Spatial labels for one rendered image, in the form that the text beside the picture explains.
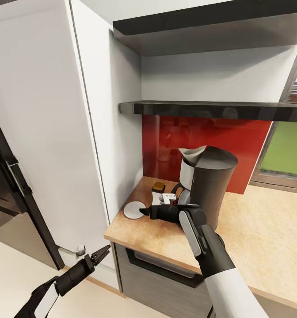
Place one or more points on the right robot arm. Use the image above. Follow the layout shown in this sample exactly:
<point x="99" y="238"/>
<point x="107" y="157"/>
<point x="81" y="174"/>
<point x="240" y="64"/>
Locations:
<point x="231" y="297"/>

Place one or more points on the coffee maker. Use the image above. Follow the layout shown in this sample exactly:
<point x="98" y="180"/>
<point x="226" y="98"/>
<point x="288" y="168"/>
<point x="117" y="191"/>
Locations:
<point x="205" y="184"/>

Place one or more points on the paper coffee filter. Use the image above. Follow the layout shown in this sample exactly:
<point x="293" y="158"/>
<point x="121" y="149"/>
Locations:
<point x="193" y="155"/>

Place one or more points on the bottle of coffee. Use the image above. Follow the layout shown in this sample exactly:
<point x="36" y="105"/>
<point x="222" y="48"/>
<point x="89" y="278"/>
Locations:
<point x="157" y="190"/>

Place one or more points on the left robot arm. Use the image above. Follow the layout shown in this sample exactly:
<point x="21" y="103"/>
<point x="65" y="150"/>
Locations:
<point x="43" y="298"/>

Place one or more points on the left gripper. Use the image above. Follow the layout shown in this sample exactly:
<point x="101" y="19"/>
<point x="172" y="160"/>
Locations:
<point x="86" y="266"/>

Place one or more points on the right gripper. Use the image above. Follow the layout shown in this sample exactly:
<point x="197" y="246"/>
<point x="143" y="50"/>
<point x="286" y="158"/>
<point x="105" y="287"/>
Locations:
<point x="157" y="212"/>

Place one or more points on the saucer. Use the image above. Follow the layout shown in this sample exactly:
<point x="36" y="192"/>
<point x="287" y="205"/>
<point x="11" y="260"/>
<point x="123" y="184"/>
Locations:
<point x="131" y="210"/>

